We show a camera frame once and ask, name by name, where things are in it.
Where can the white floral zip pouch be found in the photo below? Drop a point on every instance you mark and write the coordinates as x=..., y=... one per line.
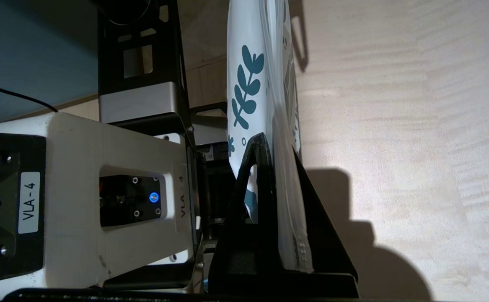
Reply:
x=248, y=50

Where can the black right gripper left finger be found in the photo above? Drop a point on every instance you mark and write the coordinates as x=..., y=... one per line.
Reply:
x=265, y=201

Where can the black silver robot base frame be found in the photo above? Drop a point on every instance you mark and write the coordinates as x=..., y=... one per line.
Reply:
x=139, y=105

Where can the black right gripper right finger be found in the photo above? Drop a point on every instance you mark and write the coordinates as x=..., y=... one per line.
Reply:
x=328, y=251

